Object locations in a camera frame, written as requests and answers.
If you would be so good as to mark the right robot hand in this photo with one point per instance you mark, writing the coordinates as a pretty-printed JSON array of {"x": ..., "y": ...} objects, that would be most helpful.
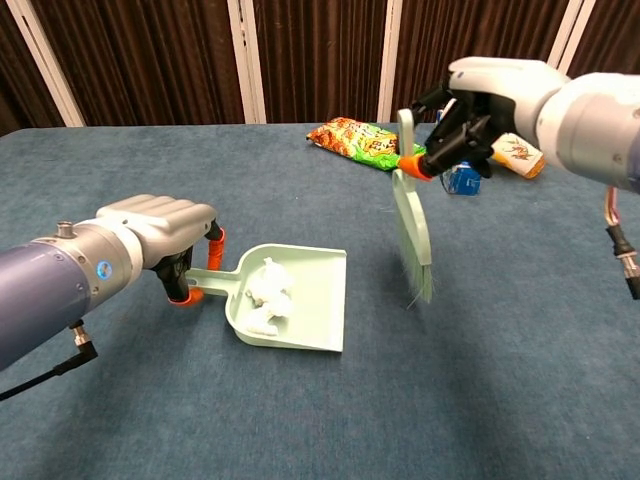
[{"x": 500, "y": 85}]

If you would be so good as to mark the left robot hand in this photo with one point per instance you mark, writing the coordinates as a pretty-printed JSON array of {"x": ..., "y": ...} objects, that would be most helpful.
[{"x": 165, "y": 220}]

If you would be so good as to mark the white tissue paper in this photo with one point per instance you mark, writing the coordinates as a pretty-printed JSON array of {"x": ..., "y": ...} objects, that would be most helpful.
[{"x": 270, "y": 295}]

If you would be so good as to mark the light green hand broom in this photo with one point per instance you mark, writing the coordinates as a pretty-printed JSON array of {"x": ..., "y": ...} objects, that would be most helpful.
[{"x": 412, "y": 225}]

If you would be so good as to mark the light green plastic dustpan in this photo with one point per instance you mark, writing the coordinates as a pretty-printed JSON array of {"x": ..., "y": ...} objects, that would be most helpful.
[{"x": 315, "y": 300}]

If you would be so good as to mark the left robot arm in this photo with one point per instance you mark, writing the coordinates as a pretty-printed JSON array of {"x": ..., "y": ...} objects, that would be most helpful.
[{"x": 40, "y": 290}]

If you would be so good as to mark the dark brown curtain panel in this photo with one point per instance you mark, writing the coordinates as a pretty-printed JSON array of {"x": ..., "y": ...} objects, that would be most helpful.
[
  {"x": 475, "y": 30},
  {"x": 150, "y": 60},
  {"x": 15, "y": 75},
  {"x": 615, "y": 35},
  {"x": 320, "y": 60}
]

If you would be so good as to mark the amber tea bottle white label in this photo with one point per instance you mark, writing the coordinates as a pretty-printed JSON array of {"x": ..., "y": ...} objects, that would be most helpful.
[{"x": 520, "y": 155}]

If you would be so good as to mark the blue drink carton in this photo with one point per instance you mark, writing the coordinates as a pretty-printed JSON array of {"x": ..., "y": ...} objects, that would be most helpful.
[{"x": 462, "y": 182}]

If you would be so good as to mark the green orange snack bag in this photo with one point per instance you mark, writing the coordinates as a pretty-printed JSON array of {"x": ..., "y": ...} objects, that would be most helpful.
[{"x": 350, "y": 140}]

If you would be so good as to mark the blue carpet table cover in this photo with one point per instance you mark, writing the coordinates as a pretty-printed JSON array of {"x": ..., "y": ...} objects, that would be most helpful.
[{"x": 350, "y": 425}]

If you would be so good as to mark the white screen frame post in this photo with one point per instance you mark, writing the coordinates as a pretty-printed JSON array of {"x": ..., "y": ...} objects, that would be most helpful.
[
  {"x": 395, "y": 60},
  {"x": 247, "y": 60},
  {"x": 569, "y": 35},
  {"x": 46, "y": 60}
]

